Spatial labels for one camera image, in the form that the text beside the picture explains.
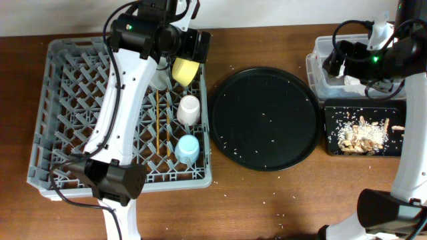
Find white napkin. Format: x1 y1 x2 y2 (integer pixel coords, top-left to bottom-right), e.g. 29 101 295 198
344 75 366 95

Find yellow bowl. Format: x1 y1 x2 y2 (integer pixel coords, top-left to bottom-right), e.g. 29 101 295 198
171 58 200 87

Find grey round plate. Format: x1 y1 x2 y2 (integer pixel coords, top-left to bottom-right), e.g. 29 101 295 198
149 57 171 91

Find pink plastic cup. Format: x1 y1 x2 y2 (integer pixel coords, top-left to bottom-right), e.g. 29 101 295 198
177 95 201 126

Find rice and nut leftovers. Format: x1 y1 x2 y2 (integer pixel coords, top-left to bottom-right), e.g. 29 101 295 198
336 115 405 156

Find light blue plastic cup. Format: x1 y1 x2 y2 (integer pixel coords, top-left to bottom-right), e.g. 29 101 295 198
174 135 200 164

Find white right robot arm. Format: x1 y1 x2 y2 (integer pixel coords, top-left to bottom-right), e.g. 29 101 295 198
317 0 426 239

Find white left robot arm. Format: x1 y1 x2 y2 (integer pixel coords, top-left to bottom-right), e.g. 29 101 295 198
65 1 210 239

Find clear plastic waste bin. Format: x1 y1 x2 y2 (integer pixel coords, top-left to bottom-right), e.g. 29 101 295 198
306 33 402 101

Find black rectangular waste tray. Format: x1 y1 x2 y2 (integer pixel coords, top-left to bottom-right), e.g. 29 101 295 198
324 99 406 157

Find grey dishwasher rack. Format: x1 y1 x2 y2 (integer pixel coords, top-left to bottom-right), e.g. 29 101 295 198
27 37 212 201

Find right wooden chopstick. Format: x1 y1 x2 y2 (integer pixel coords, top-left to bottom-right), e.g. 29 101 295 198
165 89 171 157

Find wooden chopstick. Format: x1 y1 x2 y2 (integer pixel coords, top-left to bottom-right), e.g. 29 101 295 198
155 90 160 154
165 89 171 157

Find left wooden chopstick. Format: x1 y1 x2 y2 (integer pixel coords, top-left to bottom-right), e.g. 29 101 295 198
155 90 160 154

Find round black tray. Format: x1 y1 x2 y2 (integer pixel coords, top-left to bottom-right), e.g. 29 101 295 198
208 67 322 171

